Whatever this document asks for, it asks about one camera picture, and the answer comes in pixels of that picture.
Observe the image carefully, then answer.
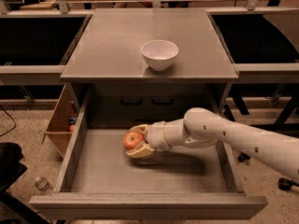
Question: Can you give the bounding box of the black floor cable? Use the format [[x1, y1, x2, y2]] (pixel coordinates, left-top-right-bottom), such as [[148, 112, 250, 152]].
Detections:
[[0, 105, 18, 138]]

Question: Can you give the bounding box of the black caster wheel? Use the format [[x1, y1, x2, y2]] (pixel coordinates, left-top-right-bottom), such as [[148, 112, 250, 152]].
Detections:
[[278, 177, 299, 191]]

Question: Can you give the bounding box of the black chair base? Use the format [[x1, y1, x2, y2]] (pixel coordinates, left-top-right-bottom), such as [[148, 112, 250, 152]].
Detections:
[[0, 142, 49, 224]]

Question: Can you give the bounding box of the white ceramic bowl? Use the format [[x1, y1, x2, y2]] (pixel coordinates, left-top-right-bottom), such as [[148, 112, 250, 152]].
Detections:
[[141, 40, 178, 71]]

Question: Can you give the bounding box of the grey open top drawer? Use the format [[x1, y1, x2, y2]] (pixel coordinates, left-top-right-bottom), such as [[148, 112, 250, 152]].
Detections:
[[30, 91, 267, 220]]

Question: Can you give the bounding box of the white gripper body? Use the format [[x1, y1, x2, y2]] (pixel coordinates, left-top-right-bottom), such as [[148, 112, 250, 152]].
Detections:
[[146, 121, 170, 152]]

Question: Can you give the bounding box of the grey cabinet counter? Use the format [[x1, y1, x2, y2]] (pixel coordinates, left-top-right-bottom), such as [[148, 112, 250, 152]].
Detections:
[[61, 8, 238, 83]]

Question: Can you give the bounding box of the small orange ball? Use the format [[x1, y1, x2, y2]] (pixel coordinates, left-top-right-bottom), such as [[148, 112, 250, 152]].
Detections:
[[68, 125, 76, 132]]

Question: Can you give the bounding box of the red apple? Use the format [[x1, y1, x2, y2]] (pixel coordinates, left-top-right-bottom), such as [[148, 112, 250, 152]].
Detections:
[[122, 131, 144, 150]]

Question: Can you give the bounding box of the wooden side box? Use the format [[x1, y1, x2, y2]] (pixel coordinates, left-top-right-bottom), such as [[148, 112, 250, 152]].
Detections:
[[44, 87, 77, 157]]

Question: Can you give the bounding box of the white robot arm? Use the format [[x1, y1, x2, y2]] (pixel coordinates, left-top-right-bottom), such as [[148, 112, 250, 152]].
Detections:
[[126, 107, 299, 182]]

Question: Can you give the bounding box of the clear plastic water bottle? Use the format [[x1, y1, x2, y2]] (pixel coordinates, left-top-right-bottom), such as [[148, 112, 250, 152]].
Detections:
[[35, 176, 50, 193]]

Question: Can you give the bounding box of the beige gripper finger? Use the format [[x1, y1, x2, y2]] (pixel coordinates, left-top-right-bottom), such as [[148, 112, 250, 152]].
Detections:
[[130, 124, 149, 138], [125, 141, 154, 159]]

